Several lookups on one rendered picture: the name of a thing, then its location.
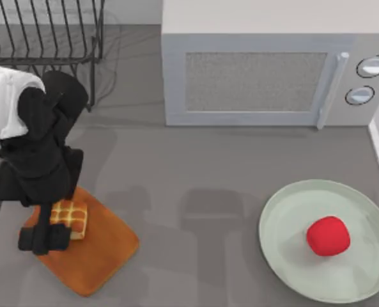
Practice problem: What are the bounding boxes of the pale green plate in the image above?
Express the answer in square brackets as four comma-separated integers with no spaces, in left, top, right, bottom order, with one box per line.
[258,179,379,304]

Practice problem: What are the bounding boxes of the microwave door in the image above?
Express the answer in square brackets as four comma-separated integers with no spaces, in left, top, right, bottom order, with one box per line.
[162,33,350,128]

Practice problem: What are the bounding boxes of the pale microwave oven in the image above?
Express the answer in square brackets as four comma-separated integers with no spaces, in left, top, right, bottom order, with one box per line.
[160,0,379,130]

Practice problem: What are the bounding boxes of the black wire rack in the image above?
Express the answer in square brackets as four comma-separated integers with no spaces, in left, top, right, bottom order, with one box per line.
[0,0,106,113]

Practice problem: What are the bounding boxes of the red apple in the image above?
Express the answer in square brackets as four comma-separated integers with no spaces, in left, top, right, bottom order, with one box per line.
[306,216,352,258]

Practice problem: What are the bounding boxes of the small microwave knob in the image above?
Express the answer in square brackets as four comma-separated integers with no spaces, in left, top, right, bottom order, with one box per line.
[344,85,376,106]

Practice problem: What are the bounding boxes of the microwave door handle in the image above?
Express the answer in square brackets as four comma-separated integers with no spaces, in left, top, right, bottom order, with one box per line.
[316,52,350,130]

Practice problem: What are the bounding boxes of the wooden cutting board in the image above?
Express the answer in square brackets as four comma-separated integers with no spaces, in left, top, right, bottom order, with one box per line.
[22,185,141,298]

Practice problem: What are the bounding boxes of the large microwave knob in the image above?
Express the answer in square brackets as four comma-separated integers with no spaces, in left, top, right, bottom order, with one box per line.
[355,54,379,79]

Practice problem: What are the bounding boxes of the golden bread loaf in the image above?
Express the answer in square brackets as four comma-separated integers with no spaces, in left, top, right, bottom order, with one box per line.
[49,199,89,241]

